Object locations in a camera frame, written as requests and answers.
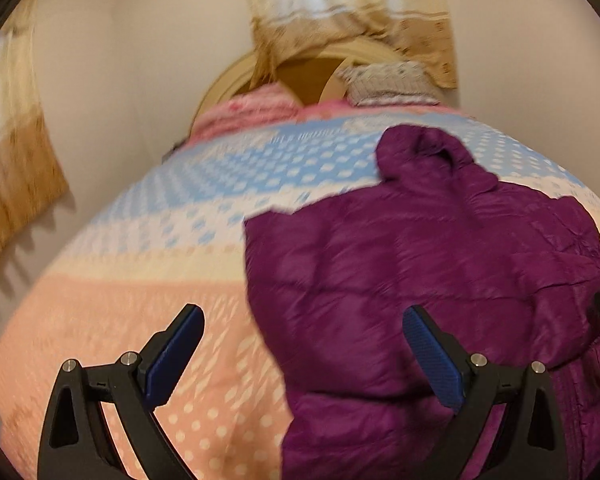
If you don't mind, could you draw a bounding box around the purple hooded down jacket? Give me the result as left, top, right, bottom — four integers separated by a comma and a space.
245, 125, 600, 479

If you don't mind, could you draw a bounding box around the dotted blue pink bedspread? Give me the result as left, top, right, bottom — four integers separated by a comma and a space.
0, 102, 600, 479

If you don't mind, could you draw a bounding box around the beige side window curtain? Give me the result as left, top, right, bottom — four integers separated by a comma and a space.
0, 0, 69, 260

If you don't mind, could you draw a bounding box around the striped grey pillow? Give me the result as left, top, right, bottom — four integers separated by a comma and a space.
335, 61, 443, 106

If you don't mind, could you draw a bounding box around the cream round headboard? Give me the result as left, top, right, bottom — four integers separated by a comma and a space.
192, 37, 404, 125

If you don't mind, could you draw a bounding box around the folded pink quilt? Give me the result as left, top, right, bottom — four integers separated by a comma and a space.
187, 82, 303, 145

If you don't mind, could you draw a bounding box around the beige patterned curtain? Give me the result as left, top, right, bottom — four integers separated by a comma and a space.
247, 0, 457, 89

